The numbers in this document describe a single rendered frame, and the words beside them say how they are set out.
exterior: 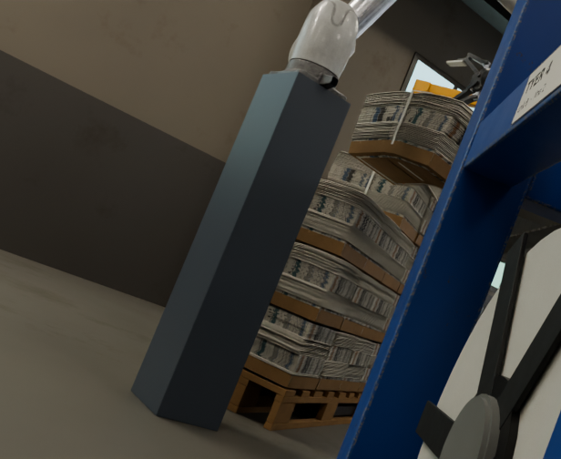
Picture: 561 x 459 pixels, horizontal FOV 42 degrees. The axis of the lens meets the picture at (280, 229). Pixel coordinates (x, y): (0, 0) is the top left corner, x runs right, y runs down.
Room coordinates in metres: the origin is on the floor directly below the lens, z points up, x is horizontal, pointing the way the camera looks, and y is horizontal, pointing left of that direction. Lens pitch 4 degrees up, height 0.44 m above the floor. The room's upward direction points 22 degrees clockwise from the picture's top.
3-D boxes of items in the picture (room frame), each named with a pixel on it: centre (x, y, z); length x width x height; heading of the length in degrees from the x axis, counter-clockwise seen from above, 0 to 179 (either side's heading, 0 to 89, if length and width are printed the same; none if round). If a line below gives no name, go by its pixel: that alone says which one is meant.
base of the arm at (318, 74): (2.08, 0.08, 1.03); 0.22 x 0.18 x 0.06; 32
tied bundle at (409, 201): (3.11, -0.33, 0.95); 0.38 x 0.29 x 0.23; 65
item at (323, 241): (2.97, -0.28, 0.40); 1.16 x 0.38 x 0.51; 156
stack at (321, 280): (2.97, -0.28, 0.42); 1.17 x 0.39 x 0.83; 156
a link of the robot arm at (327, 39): (2.10, 0.09, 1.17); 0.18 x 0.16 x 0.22; 7
